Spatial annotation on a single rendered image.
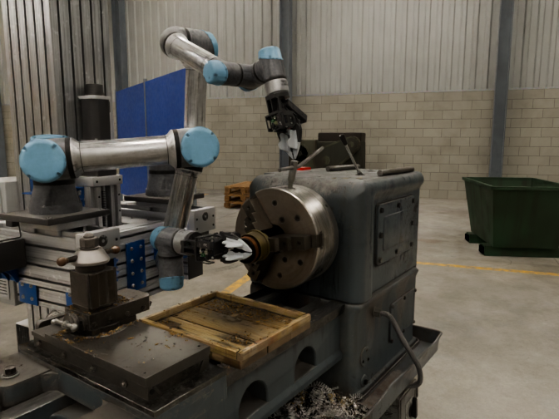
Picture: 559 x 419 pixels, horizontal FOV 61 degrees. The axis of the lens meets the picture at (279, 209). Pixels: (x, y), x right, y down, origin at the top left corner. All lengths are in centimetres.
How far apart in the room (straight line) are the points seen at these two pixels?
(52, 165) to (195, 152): 38
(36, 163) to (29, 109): 52
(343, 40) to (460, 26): 257
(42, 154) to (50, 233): 27
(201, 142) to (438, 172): 1023
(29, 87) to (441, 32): 1045
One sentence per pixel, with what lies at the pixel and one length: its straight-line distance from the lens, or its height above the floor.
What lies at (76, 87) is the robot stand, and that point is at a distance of 184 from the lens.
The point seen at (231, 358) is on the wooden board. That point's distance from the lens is 114.
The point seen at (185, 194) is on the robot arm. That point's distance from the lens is 156.
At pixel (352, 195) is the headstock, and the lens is 146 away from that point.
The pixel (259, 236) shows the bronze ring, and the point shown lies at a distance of 134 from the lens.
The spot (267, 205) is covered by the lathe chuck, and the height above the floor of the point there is 118.
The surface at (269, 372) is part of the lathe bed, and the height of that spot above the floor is 79.
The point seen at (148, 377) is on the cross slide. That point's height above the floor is 97.
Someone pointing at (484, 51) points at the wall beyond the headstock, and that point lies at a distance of 1162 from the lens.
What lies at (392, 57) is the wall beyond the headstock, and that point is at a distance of 1167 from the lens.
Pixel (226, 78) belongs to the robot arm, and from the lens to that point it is 157.
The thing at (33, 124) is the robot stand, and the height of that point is 143.
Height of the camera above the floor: 139
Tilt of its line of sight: 9 degrees down
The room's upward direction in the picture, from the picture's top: straight up
